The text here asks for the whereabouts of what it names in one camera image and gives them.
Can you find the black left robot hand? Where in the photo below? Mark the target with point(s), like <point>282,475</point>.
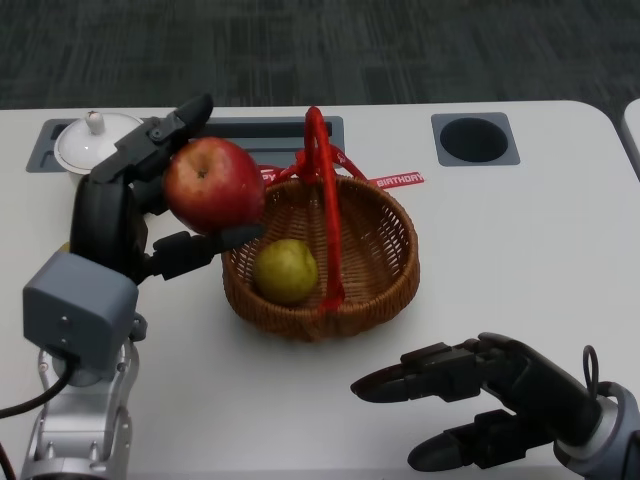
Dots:
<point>105,215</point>

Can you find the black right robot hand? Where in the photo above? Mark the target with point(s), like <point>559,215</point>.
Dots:
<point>540,390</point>

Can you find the red apple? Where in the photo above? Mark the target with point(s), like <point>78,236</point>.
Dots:
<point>215,185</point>

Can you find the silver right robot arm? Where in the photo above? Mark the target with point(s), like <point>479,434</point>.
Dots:
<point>620,440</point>

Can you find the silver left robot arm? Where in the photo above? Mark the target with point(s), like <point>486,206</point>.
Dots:
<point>85,430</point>

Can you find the yellow-green pear with stem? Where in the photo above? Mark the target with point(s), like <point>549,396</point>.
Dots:
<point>64,247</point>

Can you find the white lidded ceramic mug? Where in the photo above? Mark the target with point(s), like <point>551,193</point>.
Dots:
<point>85,142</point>

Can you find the yellow-green pear without stem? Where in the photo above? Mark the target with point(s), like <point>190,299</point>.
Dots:
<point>285,272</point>

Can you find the red birthday ribbon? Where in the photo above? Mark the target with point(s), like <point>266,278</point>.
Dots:
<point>400,180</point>

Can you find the grey round-hole table grommet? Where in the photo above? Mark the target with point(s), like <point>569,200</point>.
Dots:
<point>475,140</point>

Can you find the grey left wrist camera housing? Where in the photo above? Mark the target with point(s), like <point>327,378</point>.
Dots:
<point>80,310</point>

